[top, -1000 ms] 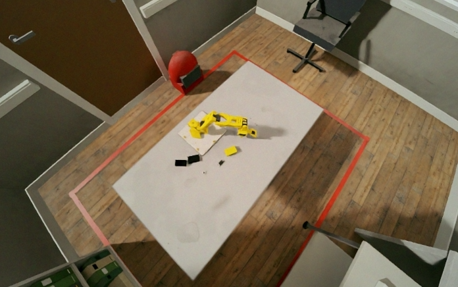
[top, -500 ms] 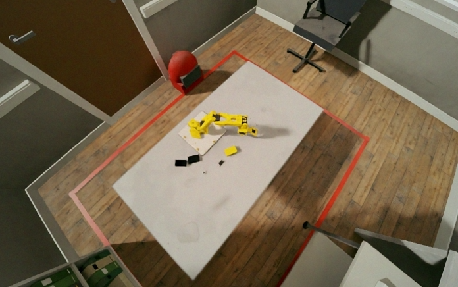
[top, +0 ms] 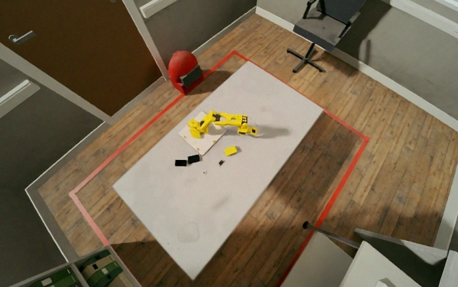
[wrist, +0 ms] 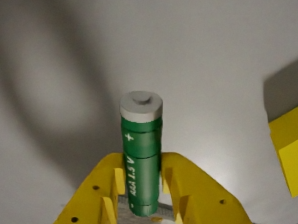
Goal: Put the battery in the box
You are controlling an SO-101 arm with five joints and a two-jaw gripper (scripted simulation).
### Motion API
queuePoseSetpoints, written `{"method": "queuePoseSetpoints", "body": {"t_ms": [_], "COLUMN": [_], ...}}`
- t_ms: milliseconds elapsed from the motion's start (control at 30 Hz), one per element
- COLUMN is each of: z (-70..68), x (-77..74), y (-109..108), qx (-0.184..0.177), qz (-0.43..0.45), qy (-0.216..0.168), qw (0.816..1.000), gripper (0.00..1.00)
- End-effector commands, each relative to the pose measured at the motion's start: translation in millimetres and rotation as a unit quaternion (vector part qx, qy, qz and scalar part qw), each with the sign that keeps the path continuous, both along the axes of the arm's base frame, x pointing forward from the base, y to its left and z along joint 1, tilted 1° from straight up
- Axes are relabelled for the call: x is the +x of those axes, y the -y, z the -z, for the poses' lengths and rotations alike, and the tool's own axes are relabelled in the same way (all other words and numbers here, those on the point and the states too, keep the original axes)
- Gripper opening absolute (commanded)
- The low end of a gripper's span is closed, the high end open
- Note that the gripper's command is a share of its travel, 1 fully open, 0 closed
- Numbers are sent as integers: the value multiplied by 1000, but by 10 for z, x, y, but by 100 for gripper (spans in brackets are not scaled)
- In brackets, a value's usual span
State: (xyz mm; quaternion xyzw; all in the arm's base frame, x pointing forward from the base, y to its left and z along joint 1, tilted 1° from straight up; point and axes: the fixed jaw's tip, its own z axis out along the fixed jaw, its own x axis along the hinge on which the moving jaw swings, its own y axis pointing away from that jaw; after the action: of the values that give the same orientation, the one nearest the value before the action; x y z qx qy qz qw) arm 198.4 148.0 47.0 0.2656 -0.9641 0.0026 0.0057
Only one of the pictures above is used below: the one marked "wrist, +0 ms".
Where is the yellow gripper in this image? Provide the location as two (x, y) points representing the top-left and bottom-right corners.
(53, 152), (252, 224)

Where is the green aaa battery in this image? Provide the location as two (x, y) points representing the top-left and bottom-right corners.
(120, 91), (163, 217)

